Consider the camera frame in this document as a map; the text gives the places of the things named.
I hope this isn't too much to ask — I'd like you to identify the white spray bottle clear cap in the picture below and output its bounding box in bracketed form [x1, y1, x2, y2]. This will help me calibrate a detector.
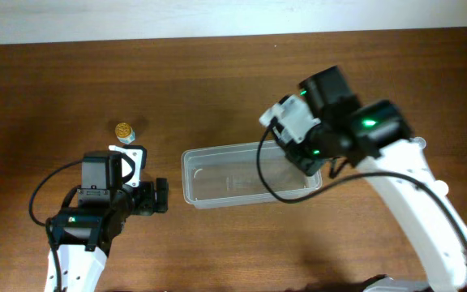
[413, 136, 426, 148]

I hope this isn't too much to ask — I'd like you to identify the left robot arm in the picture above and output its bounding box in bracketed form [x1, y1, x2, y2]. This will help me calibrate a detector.
[45, 178, 169, 292]

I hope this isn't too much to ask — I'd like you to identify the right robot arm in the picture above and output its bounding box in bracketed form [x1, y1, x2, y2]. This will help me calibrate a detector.
[267, 67, 467, 291]

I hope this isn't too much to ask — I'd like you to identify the clear plastic container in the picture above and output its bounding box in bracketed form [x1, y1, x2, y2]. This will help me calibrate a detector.
[181, 141, 323, 209]

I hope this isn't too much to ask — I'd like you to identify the small jar gold lid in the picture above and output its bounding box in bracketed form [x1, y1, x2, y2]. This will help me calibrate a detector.
[114, 122, 135, 144]

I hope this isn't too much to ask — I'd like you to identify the orange white tube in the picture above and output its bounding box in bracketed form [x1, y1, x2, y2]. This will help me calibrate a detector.
[432, 180, 449, 196]

